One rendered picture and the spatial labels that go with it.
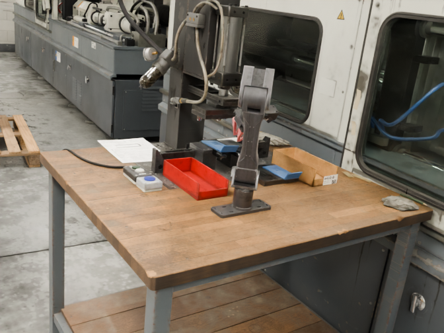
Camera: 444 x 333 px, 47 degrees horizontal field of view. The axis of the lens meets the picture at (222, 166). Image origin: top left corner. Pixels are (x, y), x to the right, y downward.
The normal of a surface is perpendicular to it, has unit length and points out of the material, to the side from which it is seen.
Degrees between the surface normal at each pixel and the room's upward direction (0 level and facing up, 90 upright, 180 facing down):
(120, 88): 90
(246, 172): 104
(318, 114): 90
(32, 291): 0
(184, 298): 0
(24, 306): 0
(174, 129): 90
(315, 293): 90
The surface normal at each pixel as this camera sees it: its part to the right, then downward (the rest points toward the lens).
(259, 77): -0.10, 0.07
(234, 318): 0.11, -0.94
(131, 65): 0.50, 0.33
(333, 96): -0.86, 0.07
